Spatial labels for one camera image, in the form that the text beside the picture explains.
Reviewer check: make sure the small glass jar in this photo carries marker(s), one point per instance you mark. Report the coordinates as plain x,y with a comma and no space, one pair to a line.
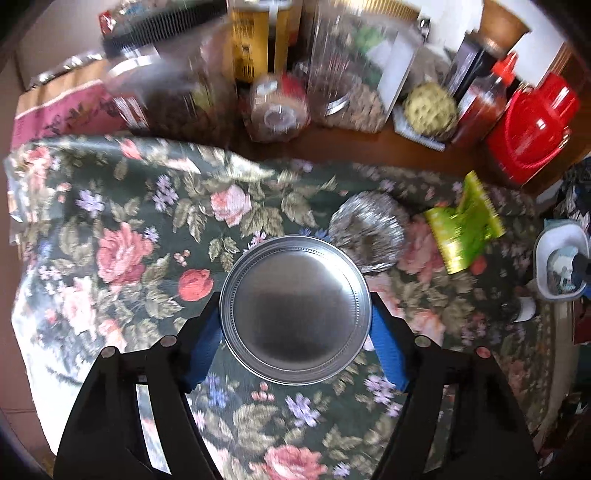
277,115

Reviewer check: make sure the yellow lidded clear jar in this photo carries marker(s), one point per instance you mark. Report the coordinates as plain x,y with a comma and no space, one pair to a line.
341,97

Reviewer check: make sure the red snack bag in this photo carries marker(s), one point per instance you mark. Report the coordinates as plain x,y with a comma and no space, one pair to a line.
111,21

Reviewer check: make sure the round metal tin lid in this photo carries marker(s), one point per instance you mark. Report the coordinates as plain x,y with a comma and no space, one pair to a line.
295,314

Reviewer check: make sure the brown ceramic vase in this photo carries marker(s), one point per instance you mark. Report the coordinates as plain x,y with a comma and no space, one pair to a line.
503,23

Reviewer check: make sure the yellow label glass bottle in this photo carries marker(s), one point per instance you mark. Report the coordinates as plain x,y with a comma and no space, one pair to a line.
254,46

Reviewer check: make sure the pink patterned cloth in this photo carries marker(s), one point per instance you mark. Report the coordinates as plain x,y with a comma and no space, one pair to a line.
60,115

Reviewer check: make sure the wooden table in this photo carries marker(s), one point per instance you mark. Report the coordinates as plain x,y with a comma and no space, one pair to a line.
360,150

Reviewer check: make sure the black lidded jar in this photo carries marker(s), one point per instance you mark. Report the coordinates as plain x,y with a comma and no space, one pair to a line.
175,97

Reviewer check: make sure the small white container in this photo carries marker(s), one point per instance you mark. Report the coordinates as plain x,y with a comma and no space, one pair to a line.
545,249

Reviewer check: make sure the red sauce bottle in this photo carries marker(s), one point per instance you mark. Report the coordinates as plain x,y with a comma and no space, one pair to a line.
480,104

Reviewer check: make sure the floral tablecloth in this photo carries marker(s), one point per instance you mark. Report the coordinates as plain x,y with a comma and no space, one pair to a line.
115,207

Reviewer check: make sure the green snack wrapper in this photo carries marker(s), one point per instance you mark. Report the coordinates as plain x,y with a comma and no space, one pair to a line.
466,226

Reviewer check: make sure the silver foil cup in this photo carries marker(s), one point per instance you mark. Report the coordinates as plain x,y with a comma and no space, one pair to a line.
369,221

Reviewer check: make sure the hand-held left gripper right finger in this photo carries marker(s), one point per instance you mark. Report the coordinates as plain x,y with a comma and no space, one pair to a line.
388,346

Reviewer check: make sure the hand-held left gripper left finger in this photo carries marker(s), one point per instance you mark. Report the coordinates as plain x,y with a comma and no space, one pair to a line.
203,346

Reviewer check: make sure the white paper card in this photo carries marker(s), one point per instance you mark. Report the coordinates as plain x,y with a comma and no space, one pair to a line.
398,64

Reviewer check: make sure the red thermos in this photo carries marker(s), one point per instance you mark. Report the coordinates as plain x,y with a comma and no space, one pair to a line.
531,134

